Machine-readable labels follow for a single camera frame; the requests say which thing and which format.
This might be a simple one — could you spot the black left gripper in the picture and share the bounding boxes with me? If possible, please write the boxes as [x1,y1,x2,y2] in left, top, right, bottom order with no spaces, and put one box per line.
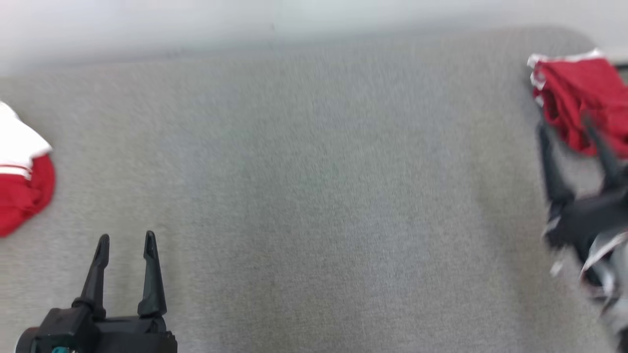
[72,230,178,353]

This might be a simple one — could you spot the red shorts with number print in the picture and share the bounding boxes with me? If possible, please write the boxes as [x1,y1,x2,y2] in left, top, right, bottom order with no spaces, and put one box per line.
[527,48,628,158]

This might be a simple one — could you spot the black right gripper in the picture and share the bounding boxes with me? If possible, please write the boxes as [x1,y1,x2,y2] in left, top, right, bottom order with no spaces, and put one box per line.
[536,115,628,263]

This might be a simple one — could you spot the red and white basketball jersey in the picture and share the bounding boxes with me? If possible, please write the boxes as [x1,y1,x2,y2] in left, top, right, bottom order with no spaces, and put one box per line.
[0,101,56,238]

